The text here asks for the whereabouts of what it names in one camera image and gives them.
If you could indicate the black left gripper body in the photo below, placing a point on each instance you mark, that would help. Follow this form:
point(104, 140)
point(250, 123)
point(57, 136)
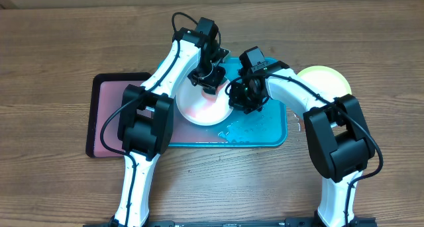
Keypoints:
point(211, 75)

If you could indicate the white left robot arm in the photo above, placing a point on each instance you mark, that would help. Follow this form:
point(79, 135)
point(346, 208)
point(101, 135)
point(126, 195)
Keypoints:
point(146, 116)

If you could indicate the white plate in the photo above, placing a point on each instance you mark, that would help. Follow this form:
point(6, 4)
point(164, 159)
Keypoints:
point(197, 109)

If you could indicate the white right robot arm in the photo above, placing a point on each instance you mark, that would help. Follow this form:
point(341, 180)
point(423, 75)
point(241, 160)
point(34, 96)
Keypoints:
point(338, 139)

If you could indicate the green and pink sponge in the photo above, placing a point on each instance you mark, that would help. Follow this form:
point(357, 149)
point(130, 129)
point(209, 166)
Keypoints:
point(209, 95)

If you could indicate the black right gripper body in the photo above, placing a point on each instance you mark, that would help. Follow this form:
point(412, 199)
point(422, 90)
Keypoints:
point(239, 99)

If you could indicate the yellow plate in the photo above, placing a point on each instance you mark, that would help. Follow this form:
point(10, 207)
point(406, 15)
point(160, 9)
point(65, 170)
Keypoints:
point(326, 79)

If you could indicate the teal serving tray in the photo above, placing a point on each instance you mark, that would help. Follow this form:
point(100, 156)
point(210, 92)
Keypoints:
point(267, 128)

